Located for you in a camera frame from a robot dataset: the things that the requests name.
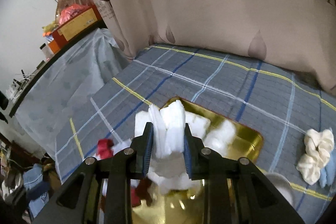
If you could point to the red yellow cardboard box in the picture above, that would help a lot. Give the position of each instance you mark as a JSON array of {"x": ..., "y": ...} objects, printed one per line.
[{"x": 64, "y": 33}]

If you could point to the orange box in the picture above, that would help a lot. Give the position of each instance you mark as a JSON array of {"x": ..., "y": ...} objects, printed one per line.
[{"x": 54, "y": 46}]

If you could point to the red white satin cloth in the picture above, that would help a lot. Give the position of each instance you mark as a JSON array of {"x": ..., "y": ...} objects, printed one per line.
[{"x": 110, "y": 150}]

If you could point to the blue clothes pile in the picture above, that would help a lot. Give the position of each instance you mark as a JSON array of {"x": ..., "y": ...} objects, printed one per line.
[{"x": 37, "y": 189}]

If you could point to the red plastic bag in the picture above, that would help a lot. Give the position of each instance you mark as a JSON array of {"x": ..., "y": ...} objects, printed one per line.
[{"x": 70, "y": 12}]

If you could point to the grey plaid bedsheet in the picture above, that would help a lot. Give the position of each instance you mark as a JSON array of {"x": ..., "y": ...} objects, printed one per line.
[{"x": 273, "y": 101}]

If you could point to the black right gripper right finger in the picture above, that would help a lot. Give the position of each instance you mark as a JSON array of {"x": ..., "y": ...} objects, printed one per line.
[{"x": 225, "y": 196}]

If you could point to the gold red tin box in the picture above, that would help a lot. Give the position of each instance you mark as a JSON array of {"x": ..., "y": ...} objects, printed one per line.
[{"x": 167, "y": 195}]

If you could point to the yellow plush toy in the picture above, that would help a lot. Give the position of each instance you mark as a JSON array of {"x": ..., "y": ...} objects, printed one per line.
[{"x": 48, "y": 29}]

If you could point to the beige leaf print curtain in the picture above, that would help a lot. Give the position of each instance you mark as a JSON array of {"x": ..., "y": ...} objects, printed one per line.
[{"x": 298, "y": 35}]

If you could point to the cream scrunchie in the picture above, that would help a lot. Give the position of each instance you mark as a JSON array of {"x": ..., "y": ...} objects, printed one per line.
[{"x": 318, "y": 147}]

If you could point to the light blue towel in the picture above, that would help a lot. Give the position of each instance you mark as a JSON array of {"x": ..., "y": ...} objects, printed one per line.
[{"x": 327, "y": 176}]

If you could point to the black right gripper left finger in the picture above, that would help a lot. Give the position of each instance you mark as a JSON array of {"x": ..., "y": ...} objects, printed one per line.
[{"x": 132, "y": 163}]

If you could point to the steel bowl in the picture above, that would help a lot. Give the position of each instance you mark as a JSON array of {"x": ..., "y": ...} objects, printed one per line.
[{"x": 282, "y": 185}]

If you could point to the white towel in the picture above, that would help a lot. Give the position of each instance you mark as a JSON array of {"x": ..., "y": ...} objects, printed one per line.
[{"x": 169, "y": 126}]

